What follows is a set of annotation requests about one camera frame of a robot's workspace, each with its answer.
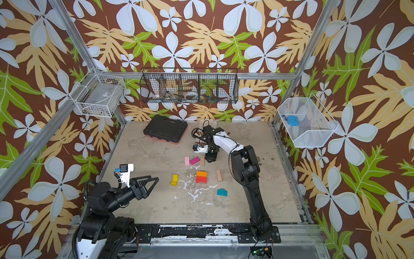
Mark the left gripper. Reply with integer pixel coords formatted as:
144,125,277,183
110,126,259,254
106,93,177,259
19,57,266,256
106,174,158,215

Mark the orange block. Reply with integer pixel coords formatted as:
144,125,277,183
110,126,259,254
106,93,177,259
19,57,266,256
197,171,208,177

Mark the red block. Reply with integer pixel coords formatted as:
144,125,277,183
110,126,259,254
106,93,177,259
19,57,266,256
196,177,208,183

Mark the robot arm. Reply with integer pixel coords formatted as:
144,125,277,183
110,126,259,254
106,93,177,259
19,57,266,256
212,128,281,243

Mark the teal block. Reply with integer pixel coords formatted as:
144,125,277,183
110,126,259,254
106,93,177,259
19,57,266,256
217,188,228,197

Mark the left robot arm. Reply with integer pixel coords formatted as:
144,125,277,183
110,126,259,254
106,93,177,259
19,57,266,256
71,175,159,259

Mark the natural wood flat block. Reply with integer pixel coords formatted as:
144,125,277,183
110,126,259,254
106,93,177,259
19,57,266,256
200,155,205,166

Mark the magenta block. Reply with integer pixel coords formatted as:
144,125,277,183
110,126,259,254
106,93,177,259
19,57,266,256
190,157,200,165

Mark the natural wood long block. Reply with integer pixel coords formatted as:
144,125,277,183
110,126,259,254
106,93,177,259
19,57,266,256
216,169,223,182

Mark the light pink rectangular block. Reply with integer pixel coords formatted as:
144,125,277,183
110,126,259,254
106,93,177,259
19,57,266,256
184,156,190,167

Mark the yellow arch block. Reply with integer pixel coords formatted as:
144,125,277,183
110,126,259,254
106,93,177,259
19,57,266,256
171,174,179,186

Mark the black and red tool case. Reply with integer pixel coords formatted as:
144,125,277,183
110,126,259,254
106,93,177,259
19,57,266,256
143,115,188,144

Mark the tape roll in basket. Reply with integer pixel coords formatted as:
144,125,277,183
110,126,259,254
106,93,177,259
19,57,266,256
184,91,198,100

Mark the blue object in basket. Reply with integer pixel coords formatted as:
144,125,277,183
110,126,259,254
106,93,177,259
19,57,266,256
286,115,299,126

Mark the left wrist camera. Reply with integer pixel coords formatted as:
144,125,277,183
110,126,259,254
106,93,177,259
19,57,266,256
114,164,134,188

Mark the black charging board with cables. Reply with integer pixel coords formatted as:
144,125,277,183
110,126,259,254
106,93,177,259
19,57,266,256
191,127,207,143

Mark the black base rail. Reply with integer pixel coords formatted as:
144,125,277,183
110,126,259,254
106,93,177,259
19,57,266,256
135,223,281,244

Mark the black wire basket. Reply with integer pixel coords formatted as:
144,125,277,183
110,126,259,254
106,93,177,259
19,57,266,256
138,68,239,104

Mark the white wire basket left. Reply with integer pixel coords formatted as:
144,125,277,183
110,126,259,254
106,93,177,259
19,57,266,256
71,72,126,118

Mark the white wire basket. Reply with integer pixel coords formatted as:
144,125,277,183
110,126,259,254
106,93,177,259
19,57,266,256
71,72,126,118
278,94,339,149

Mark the white wire basket right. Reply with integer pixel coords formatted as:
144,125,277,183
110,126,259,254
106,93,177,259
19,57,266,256
278,94,339,149

